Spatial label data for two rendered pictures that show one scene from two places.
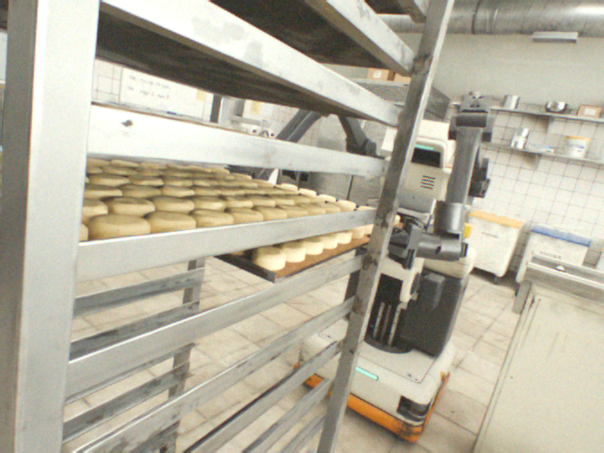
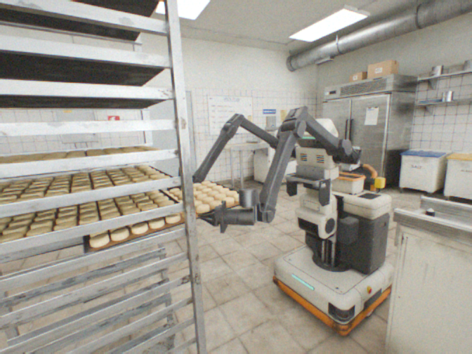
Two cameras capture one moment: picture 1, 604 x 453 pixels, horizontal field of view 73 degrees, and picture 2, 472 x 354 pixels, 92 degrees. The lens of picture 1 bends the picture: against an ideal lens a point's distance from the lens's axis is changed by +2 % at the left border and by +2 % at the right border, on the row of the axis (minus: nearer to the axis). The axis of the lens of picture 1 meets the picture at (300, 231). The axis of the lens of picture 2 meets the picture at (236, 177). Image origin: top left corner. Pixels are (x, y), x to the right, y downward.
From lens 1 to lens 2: 0.67 m
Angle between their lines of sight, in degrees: 27
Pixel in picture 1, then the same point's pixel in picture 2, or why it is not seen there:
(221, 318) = (34, 277)
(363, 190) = not seen: hidden behind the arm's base
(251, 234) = (38, 239)
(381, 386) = (316, 294)
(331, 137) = not seen: hidden behind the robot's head
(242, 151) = (8, 210)
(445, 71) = (409, 59)
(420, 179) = (315, 157)
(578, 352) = (447, 281)
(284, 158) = (49, 204)
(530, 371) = (412, 293)
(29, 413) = not seen: outside the picture
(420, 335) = (352, 259)
